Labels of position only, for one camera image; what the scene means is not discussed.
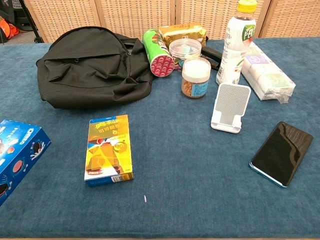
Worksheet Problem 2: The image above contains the black smartphone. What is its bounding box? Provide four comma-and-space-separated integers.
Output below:
249, 121, 315, 188

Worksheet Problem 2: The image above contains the white phone stand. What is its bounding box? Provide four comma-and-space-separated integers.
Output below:
210, 82, 252, 136

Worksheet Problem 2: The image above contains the nut jar white lid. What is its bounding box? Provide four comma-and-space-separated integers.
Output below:
181, 58, 212, 100

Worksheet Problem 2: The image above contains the blue tablecloth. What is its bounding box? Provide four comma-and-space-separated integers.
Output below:
0, 37, 320, 238

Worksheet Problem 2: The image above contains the yellow snack box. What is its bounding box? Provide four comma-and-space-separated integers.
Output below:
83, 114, 135, 188

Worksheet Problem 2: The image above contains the green chips can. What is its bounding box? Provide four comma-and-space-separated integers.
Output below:
142, 28, 175, 78

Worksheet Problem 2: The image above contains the clear tub of coloured clips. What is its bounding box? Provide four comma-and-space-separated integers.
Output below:
168, 38, 203, 71

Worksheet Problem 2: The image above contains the black stapler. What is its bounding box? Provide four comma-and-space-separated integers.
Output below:
201, 46, 223, 71

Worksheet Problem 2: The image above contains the black backpack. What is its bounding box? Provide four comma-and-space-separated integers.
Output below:
36, 26, 157, 110

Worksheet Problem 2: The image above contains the gold foil package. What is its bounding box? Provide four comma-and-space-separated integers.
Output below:
158, 22, 208, 48

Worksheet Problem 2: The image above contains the white drink bottle yellow cap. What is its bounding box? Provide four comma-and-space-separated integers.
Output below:
215, 0, 258, 86

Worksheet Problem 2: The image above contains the wicker folding screen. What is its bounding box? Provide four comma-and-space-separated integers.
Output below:
23, 0, 320, 43

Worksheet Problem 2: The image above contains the wrapped tissue multipack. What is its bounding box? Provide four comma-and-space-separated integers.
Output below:
239, 41, 297, 104

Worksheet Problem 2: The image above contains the blue Oreo box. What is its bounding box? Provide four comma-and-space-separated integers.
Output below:
0, 119, 52, 207

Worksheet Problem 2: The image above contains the orange object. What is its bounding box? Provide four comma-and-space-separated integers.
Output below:
0, 18, 20, 40

